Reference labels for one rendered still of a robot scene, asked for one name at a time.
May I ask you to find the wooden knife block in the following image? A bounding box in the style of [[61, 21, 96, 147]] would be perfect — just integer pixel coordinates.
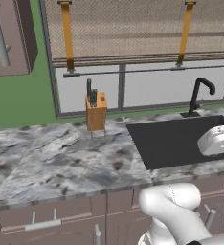
[[84, 91, 109, 139]]

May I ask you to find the brown drawer front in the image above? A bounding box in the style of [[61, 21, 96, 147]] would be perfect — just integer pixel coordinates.
[[0, 193, 108, 233]]

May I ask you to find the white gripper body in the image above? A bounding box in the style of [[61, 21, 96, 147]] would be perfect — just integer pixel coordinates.
[[196, 124, 224, 158]]

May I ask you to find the short black knife handle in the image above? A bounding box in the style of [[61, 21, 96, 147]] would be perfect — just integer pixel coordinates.
[[90, 88, 99, 108]]

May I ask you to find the black tap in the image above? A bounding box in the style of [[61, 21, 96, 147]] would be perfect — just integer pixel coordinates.
[[179, 77, 216, 119]]

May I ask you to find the yellow blind strap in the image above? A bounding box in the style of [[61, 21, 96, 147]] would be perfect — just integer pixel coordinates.
[[175, 0, 197, 68], [56, 0, 77, 74]]

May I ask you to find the grey base cabinet door handle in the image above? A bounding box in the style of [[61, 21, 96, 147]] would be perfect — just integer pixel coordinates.
[[203, 203, 217, 231], [94, 223, 103, 245]]

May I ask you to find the grey blind rod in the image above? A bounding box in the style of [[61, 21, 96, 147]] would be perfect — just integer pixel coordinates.
[[62, 64, 224, 78]]

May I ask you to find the brown wall cabinet door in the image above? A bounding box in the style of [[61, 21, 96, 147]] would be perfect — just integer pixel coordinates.
[[0, 0, 39, 78]]

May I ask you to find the grey drawer handle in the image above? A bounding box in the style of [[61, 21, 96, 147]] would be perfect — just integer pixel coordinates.
[[24, 207, 63, 232]]

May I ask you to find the tall black knife handle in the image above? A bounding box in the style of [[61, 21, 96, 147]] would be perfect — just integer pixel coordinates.
[[86, 78, 93, 106]]

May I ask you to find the grey framed window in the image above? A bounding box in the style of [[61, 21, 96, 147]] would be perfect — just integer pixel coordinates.
[[38, 0, 224, 120]]

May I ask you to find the beige woven window blind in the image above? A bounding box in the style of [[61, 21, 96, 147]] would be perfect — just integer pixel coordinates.
[[42, 0, 224, 69]]

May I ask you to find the black sink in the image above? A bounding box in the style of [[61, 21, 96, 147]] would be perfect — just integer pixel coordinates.
[[125, 114, 224, 171]]

